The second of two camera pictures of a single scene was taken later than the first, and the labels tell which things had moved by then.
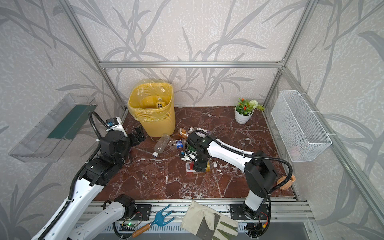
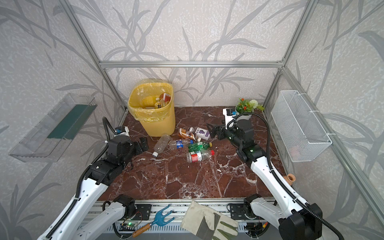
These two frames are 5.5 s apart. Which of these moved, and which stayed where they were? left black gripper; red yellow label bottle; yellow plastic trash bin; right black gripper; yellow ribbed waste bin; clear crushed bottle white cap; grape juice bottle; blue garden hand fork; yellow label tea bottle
Moved: left black gripper; red yellow label bottle; right black gripper
Stayed: yellow plastic trash bin; yellow ribbed waste bin; yellow label tea bottle; blue garden hand fork; clear crushed bottle white cap; grape juice bottle
